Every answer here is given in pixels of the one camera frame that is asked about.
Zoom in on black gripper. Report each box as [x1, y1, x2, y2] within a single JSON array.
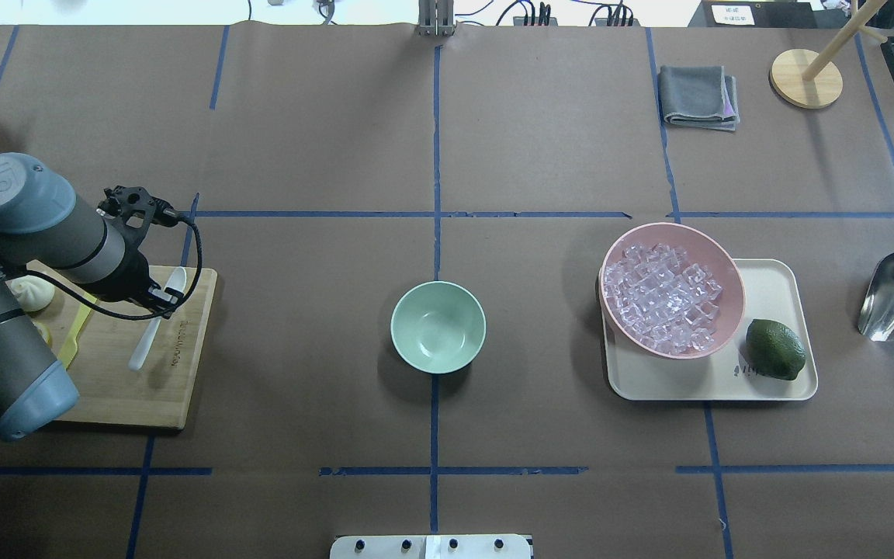
[[96, 186, 185, 318]]

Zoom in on white plastic spoon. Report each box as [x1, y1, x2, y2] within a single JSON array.
[[127, 266, 188, 371]]

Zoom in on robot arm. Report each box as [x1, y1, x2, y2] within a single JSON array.
[[0, 152, 194, 441]]

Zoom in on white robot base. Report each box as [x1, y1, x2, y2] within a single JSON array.
[[329, 533, 535, 558]]

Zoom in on green bowl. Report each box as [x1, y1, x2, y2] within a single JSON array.
[[390, 282, 487, 375]]

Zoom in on pink bowl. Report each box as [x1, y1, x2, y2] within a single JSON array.
[[598, 222, 745, 359]]

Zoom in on pile of ice cubes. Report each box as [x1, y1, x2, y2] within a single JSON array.
[[599, 243, 722, 356]]

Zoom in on white steamed bun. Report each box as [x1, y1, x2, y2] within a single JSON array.
[[6, 275, 56, 314]]

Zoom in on lemon slice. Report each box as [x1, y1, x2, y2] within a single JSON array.
[[33, 321, 53, 347]]

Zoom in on yellow plastic knife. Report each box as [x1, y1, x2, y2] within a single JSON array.
[[52, 298, 93, 370]]

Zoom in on bamboo cutting board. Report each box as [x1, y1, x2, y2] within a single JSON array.
[[24, 262, 218, 430]]

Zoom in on grey folded cloth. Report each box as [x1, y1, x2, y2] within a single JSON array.
[[657, 66, 740, 132]]

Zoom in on beige tray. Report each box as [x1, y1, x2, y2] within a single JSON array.
[[604, 259, 819, 402]]

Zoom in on green avocado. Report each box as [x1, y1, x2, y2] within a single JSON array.
[[745, 318, 808, 381]]

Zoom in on wooden mug tree stand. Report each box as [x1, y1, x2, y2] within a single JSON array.
[[768, 1, 887, 109]]

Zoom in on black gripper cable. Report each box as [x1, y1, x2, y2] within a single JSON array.
[[28, 210, 204, 321]]

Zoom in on metal frame post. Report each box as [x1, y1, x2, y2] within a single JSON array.
[[416, 0, 456, 36]]

